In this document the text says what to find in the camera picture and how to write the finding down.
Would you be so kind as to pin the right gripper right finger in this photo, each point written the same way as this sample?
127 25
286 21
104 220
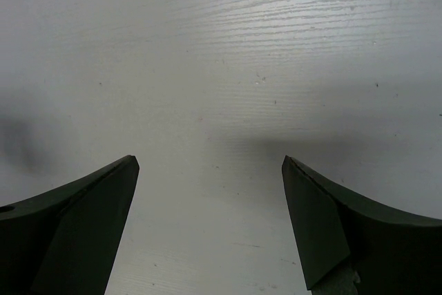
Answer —
350 244

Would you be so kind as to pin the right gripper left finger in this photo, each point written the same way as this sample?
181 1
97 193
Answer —
65 241

